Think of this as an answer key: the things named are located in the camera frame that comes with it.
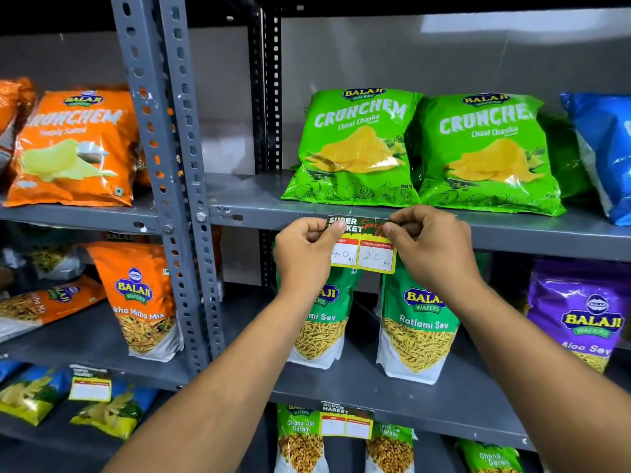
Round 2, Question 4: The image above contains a green chana snack pouch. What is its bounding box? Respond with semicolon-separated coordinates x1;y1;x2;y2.
273;403;329;473
456;438;524;473
364;420;418;473

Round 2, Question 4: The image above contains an orange mix snack pouch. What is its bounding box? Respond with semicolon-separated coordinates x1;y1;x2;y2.
85;241;185;363
0;275;107;343

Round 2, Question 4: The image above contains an orange chips packet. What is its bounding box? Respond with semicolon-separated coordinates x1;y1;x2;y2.
0;77;36;169
4;87;142;208

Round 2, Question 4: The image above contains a green chips packet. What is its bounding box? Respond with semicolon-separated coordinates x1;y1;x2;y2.
536;112;593;199
415;93;568;217
281;88;425;208

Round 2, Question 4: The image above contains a yellow red price tag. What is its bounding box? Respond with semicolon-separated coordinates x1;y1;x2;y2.
326;215;398;275
319;401;375;441
68;364;113;403

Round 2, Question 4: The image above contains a person's right hand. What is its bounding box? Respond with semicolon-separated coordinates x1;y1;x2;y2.
383;205;487;304

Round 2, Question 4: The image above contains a blue chips packet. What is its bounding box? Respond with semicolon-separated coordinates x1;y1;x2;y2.
560;92;631;227

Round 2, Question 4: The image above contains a grey slotted metal shelf rack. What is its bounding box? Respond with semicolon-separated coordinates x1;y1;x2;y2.
0;0;226;473

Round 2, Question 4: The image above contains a person's left forearm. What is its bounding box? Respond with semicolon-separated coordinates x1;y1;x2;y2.
101;283;327;473

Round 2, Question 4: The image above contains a person's right forearm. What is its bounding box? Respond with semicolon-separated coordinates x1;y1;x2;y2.
441;277;631;473

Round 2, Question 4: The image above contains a purple sev snack pouch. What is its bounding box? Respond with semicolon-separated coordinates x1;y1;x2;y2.
526;260;631;375

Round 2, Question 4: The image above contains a blue yellow snack packet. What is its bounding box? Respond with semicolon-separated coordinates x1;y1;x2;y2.
0;366;74;427
70;383;159;441
0;358;24;385

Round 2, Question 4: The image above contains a person's left hand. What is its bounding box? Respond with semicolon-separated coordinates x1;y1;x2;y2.
273;216;347;304

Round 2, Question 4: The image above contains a green sev snack pouch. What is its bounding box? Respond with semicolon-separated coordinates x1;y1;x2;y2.
376;260;462;386
275;265;364;370

